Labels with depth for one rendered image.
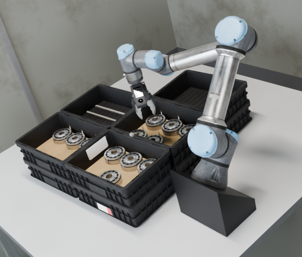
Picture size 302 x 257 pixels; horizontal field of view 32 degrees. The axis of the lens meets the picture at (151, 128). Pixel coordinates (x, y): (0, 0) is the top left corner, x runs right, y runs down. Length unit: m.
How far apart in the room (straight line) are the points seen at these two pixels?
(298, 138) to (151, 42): 2.57
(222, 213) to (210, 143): 0.28
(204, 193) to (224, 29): 0.62
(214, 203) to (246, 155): 0.53
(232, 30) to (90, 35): 2.58
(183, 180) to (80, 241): 0.53
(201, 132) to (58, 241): 0.83
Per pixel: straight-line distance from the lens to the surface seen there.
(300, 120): 2.69
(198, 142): 1.95
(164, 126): 2.53
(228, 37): 1.97
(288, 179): 2.34
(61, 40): 4.29
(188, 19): 4.80
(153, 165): 2.18
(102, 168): 2.42
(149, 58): 2.15
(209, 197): 2.01
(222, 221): 2.06
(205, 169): 2.08
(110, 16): 4.53
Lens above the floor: 2.21
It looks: 32 degrees down
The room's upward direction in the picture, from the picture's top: 16 degrees counter-clockwise
